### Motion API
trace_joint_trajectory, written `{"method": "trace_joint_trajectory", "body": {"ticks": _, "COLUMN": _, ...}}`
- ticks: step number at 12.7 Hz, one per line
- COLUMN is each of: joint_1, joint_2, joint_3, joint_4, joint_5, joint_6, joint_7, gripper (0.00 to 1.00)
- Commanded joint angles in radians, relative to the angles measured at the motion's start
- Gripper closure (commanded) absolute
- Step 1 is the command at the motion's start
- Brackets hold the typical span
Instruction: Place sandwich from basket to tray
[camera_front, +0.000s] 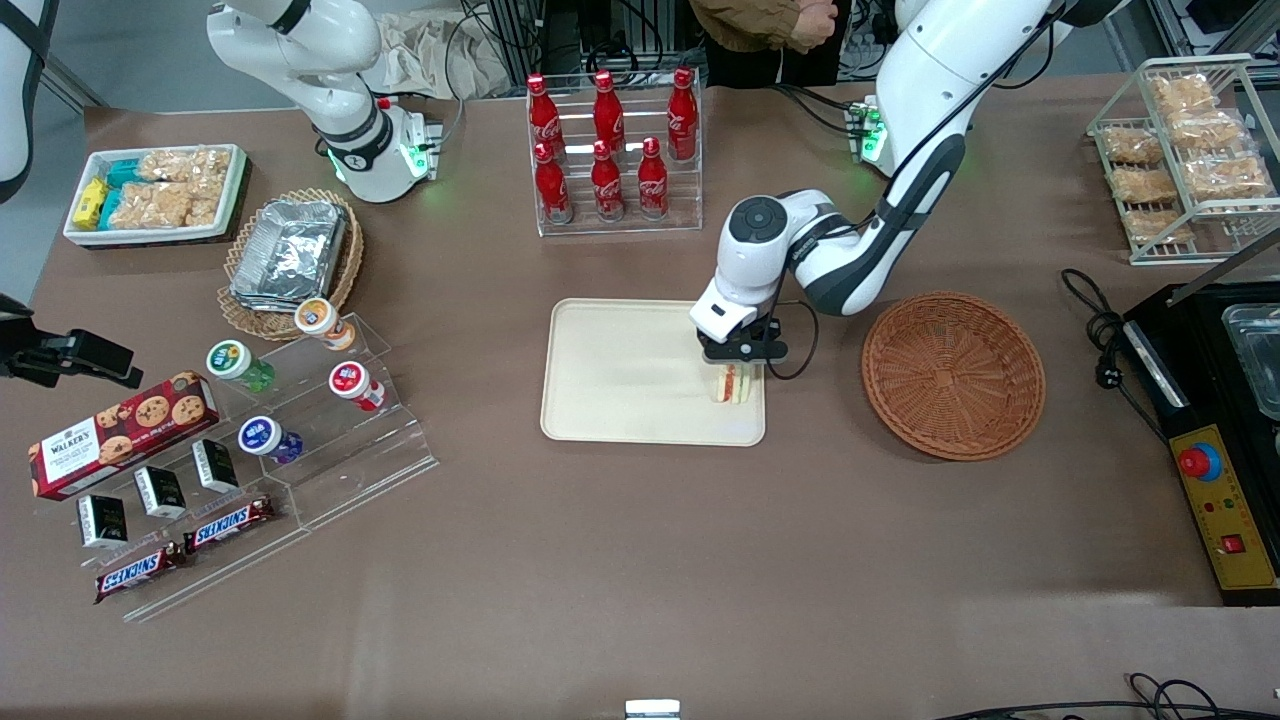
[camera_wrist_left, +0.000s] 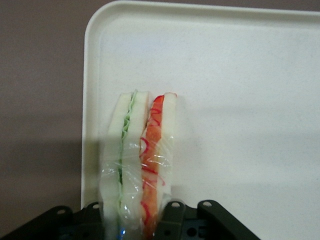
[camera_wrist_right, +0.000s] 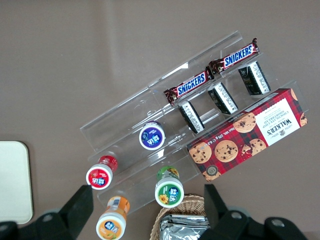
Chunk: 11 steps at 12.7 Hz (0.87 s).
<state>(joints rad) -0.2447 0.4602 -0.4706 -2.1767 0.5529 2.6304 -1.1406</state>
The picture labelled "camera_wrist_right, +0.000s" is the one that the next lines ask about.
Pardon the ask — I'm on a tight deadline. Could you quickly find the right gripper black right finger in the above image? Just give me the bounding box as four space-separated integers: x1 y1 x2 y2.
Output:
203 184 251 240

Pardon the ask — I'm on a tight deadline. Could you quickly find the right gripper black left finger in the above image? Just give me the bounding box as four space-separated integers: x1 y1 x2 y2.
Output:
36 184 94 240

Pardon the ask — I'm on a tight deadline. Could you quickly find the oval wicker basket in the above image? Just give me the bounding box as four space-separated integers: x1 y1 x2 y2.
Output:
149 194 209 240

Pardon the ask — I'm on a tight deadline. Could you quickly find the beige plastic tray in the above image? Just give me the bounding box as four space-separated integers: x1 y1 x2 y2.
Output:
0 140 34 225

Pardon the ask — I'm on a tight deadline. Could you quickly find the orange gum bottle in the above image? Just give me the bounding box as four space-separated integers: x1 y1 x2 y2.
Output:
95 195 131 240

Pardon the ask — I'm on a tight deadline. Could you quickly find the stack of foil trays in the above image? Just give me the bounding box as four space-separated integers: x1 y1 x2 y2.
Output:
159 214 212 240

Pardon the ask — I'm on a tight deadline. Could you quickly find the red gum bottle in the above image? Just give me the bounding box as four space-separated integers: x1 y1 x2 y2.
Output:
85 154 119 190

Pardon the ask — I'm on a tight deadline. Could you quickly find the green gum bottle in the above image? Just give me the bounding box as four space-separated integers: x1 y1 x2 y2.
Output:
154 165 185 209

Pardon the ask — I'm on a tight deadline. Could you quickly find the red Walkers cookie box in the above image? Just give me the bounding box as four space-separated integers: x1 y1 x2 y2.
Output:
186 87 309 182

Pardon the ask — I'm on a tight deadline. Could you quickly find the small black white box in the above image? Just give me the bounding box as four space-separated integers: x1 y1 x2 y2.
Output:
237 60 272 96
177 100 206 135
207 82 239 116

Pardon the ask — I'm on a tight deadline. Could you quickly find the purple gum bottle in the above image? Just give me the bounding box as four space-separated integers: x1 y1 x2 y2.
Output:
138 120 167 151

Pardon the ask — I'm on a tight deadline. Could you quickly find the clear acrylic bottle step stand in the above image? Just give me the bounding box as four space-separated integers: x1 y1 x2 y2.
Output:
79 84 201 216

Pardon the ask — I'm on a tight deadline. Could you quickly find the Snickers chocolate bar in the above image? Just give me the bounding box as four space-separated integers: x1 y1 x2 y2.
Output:
163 70 216 106
208 37 261 76

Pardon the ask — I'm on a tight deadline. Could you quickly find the clear acrylic snack step stand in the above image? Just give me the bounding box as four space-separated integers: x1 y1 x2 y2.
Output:
148 30 299 141

